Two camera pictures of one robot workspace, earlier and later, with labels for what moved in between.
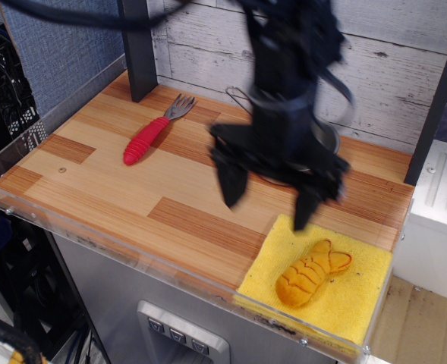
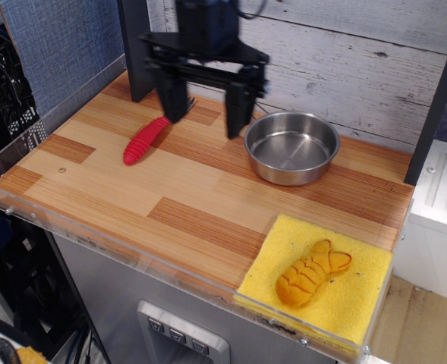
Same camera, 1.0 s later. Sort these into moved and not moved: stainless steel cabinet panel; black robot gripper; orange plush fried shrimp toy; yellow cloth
Moved: black robot gripper
Not moved: orange plush fried shrimp toy; yellow cloth; stainless steel cabinet panel
